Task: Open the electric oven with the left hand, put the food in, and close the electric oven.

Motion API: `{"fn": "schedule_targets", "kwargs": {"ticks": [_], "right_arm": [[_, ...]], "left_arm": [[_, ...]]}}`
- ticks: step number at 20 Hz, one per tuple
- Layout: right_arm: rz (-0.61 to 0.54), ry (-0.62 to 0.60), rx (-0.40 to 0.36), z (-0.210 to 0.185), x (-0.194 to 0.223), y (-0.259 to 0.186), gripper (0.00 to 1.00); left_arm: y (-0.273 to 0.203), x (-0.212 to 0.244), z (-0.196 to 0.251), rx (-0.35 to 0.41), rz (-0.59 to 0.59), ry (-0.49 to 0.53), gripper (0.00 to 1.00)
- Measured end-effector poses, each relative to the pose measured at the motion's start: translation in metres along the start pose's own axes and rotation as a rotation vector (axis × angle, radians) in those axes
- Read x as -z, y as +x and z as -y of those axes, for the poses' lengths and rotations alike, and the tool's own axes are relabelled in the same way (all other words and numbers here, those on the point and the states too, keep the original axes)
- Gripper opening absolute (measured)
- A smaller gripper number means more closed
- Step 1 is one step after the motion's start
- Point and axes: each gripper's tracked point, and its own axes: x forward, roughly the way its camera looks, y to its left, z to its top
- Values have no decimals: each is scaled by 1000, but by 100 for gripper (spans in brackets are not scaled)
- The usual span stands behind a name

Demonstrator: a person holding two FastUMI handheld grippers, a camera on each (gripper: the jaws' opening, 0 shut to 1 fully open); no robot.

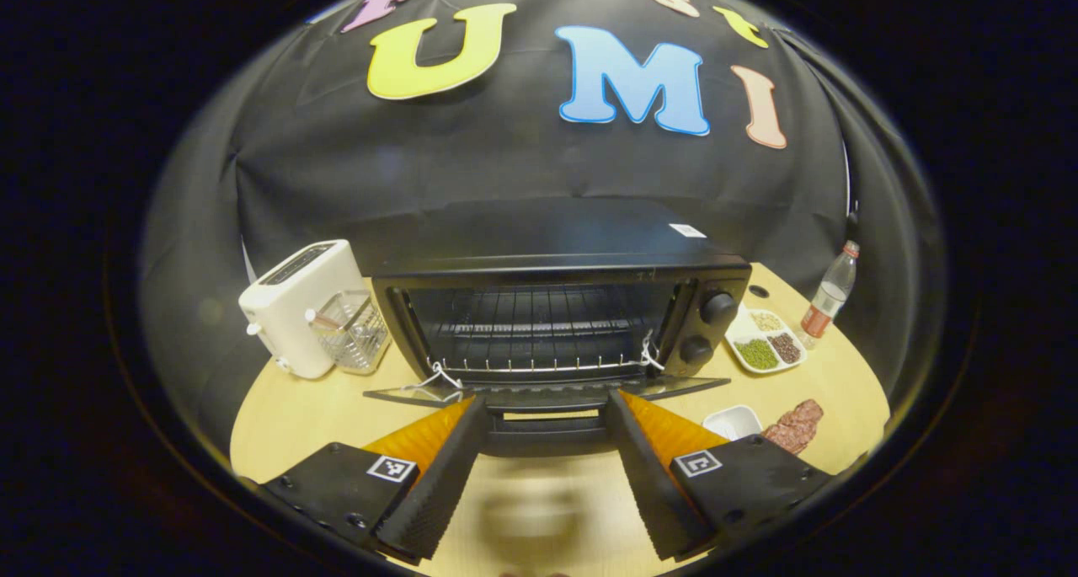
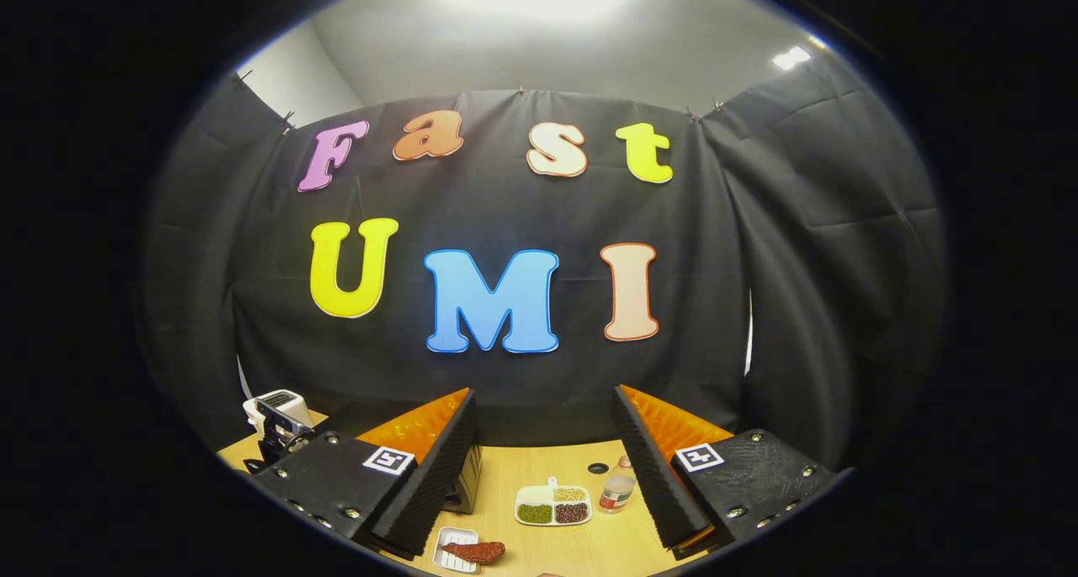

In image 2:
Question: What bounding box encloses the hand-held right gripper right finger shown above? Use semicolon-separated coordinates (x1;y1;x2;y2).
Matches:
611;384;843;560

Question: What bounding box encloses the brown grilled sausage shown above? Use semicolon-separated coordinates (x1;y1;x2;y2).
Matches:
442;541;506;564

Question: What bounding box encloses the black electric oven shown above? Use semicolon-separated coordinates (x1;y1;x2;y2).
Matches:
316;400;483;515

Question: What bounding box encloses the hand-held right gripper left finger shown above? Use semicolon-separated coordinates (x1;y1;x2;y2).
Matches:
251;387;478;559

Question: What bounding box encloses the white ribbed tray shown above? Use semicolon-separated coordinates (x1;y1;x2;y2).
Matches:
432;526;481;574

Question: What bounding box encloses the small clear bottle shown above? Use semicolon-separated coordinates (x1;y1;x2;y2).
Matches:
600;457;638;515

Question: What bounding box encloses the white divided plate with beans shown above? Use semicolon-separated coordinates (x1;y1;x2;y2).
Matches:
515;477;593;527

